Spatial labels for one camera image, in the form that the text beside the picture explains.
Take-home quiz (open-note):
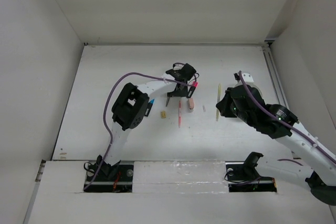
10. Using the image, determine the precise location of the slim yellow highlighter pen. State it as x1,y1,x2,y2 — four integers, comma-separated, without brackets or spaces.
216,83,221,122

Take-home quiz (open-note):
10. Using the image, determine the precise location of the slim red highlighter pen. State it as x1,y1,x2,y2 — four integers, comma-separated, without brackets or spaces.
178,100,182,128

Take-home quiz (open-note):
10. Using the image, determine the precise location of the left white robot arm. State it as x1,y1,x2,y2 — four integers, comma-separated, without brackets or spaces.
94,63,197,180

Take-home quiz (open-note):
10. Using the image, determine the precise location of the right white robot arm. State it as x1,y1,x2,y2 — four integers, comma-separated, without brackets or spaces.
216,84,335,206

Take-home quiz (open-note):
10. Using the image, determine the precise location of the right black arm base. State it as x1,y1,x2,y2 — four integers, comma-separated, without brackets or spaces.
224,152,277,193

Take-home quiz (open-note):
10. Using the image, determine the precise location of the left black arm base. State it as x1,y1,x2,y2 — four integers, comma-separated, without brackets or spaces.
83,155,134,193

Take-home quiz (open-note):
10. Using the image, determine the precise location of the pink capped black highlighter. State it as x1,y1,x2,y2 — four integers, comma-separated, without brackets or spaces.
186,81,198,99

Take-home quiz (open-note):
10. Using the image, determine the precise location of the white round compartment container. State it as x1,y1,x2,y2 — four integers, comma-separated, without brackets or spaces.
234,81,263,97

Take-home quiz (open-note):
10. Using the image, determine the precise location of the pink eraser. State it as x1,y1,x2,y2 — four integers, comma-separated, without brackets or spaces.
188,98,195,111

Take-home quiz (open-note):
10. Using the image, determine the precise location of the blue capped black highlighter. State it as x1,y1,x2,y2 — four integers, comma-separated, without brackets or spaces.
144,99,154,117

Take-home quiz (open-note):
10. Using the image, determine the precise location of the small yellow eraser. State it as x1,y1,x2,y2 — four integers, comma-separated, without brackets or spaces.
160,111,166,119

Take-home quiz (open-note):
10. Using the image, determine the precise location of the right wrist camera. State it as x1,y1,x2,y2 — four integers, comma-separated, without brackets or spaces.
234,72,254,83

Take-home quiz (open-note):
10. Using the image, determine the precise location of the aluminium rail right side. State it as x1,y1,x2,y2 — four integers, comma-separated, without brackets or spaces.
261,40,289,108

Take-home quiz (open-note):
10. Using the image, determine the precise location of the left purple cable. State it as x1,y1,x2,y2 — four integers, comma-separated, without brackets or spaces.
83,62,200,190

